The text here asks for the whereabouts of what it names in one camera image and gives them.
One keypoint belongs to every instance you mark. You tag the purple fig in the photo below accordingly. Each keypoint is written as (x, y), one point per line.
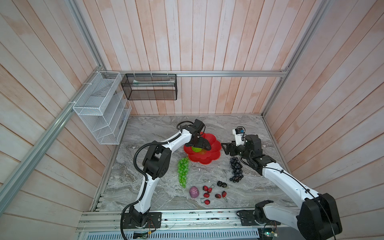
(194, 192)

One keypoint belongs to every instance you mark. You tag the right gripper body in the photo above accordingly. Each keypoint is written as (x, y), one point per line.
(239, 150)

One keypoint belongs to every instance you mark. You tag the green bumpy round fruit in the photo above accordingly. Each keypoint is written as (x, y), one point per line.
(196, 150)

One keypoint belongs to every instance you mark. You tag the red cherry pair upper left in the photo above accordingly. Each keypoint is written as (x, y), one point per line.
(208, 189)

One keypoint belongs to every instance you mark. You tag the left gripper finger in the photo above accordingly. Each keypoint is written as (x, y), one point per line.
(194, 146)
(204, 144)

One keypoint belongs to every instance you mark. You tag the red flower-shaped fruit bowl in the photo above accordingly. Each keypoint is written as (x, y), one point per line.
(205, 157)

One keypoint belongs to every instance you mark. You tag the black grape bunch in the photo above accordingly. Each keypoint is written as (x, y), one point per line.
(236, 166)

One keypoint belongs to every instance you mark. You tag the white slotted cable duct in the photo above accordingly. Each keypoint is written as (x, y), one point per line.
(218, 234)

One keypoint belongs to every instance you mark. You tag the black wire mesh basket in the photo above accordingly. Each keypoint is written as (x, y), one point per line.
(150, 87)

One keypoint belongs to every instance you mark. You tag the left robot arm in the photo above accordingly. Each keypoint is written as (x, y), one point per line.
(152, 160)

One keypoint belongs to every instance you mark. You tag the red cherry right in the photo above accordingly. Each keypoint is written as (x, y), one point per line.
(224, 194)

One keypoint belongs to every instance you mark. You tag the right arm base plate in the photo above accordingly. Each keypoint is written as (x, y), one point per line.
(254, 218)

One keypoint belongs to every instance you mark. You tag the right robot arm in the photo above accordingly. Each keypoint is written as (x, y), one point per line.
(316, 215)

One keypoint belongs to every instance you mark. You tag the dark blackberry pair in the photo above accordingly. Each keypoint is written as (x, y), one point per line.
(222, 184)

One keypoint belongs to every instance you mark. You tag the green circuit board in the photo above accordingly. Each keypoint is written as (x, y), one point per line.
(141, 235)

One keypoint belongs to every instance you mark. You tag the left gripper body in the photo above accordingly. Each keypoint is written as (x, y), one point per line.
(197, 139)

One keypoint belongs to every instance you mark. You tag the red cherry bottom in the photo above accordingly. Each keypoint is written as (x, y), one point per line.
(205, 201)

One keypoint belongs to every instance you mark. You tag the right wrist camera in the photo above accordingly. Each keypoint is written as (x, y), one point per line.
(239, 134)

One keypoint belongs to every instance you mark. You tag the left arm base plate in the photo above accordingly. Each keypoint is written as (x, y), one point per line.
(137, 220)

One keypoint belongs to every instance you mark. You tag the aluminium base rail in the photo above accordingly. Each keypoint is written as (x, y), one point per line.
(203, 219)

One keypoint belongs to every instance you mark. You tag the green grape bunch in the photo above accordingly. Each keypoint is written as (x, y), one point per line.
(183, 170)

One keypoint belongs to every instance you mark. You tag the white wire mesh shelf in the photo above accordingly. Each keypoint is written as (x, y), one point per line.
(103, 108)

